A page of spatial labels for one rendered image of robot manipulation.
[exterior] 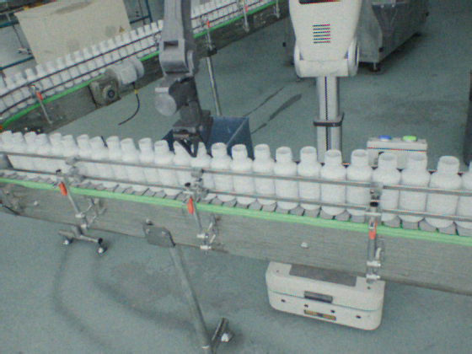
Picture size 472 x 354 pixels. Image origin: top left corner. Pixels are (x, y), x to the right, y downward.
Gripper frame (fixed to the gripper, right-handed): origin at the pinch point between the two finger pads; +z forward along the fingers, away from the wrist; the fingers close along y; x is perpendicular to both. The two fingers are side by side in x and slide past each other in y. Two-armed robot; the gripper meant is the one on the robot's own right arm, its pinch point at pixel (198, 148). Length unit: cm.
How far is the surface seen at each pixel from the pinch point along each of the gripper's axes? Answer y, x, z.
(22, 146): 1, -69, 3
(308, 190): 1.8, 29.7, 8.9
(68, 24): -271, -304, 15
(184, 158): 1.0, -4.8, 2.9
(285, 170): 2.2, 24.3, 3.2
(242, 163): 1.6, 12.9, 2.6
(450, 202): 2, 60, 8
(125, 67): -107, -106, 13
